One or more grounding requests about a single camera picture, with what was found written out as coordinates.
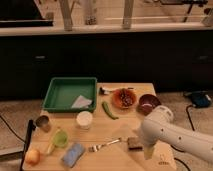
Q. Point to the white paper cup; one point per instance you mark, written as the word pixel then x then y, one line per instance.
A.
pixel 84 119

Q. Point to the dark chalkboard eraser block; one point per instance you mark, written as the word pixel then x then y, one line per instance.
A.
pixel 134 143

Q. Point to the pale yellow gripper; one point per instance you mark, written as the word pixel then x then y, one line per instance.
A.
pixel 148 152

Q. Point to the dark red bowl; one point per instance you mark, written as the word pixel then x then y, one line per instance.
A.
pixel 147 103

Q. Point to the black clamp stand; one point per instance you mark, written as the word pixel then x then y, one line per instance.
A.
pixel 18 153

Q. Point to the silver metal fork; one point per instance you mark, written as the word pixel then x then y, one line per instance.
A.
pixel 97 147

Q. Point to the orange bowl with beans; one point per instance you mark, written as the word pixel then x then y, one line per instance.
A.
pixel 123 98

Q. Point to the blue black device on floor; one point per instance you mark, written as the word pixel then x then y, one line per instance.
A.
pixel 199 99

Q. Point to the green plastic tray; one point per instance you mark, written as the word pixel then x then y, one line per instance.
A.
pixel 63 91

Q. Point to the white folded paper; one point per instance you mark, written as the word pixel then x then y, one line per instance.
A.
pixel 81 102

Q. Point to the green plastic scoop cup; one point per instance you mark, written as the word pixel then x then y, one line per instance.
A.
pixel 58 140

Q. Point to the green chili pepper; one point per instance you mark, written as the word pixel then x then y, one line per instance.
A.
pixel 107 111

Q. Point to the brush with white head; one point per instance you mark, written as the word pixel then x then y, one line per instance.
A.
pixel 107 91

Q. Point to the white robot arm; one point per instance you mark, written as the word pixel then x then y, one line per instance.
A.
pixel 158 126

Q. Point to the yellow onion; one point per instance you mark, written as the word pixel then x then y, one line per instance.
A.
pixel 32 156

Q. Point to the small metal cup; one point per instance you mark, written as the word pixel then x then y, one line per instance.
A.
pixel 43 123

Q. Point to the blue sponge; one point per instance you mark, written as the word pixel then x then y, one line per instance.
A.
pixel 73 154

